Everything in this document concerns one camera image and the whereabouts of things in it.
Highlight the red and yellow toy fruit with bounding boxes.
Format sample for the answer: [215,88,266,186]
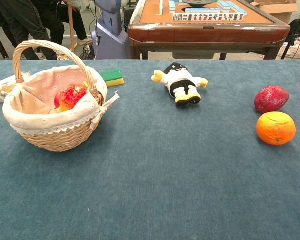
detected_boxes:
[55,83,88,113]

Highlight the orange fruit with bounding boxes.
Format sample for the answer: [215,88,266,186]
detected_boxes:
[255,111,297,146]

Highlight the face-up mahjong tile row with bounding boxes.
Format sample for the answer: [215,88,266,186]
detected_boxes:
[172,12,245,22]

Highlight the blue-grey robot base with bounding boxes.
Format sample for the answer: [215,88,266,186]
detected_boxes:
[91,0,129,61]

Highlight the black tripod stand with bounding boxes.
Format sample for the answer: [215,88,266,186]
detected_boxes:
[281,0,300,60]

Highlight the cardboard box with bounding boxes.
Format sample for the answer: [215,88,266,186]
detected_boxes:
[249,0,300,25]

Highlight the black hanging cable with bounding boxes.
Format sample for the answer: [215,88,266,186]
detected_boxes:
[93,0,101,45]

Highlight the wooden chair leg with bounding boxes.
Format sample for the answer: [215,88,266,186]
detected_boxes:
[67,4,78,53]

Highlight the black mahjong table centre dish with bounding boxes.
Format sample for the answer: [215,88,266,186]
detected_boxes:
[182,0,215,8]

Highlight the short blue-backed mahjong tile row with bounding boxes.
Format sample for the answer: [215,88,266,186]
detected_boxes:
[185,7,221,14]

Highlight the green and yellow sponge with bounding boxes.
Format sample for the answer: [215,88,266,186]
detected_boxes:
[99,68,125,88]

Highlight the long blue-backed mahjong tile stack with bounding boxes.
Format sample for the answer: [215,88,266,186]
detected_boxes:
[216,0,248,16]

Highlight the blue table cloth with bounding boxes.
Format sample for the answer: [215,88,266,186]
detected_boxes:
[0,59,300,240]

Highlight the black and white plush penguin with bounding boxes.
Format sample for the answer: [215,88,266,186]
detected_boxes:
[151,62,209,106]

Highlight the standing person in black trousers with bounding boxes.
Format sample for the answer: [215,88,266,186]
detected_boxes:
[0,0,58,61]

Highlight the black floor cables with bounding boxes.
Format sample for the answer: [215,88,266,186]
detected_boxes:
[77,43,96,61]

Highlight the wicker basket with cloth liner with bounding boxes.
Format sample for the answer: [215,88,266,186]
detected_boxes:
[2,39,121,153]

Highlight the seated person in black clothes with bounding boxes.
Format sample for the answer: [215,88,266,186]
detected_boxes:
[31,0,93,56]

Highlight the brown mahjong table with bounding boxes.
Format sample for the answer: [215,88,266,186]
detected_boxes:
[127,0,291,61]

